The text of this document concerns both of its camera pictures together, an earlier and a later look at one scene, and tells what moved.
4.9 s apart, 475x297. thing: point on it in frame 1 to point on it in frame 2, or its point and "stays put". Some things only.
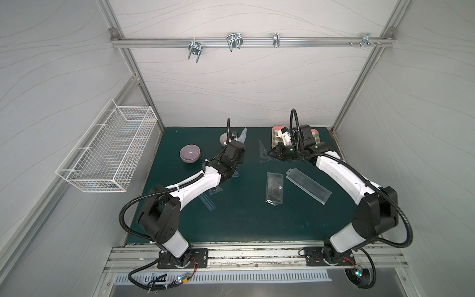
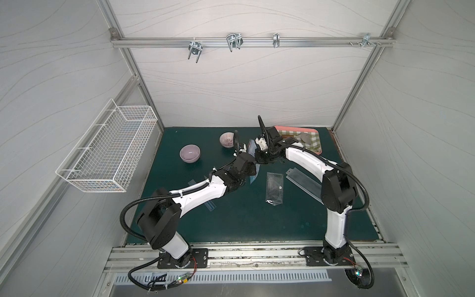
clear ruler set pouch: [315, 189] stays put
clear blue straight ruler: [209, 204] stays put
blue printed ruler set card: [242, 138] to [251, 150]
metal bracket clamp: [366, 40] stays put
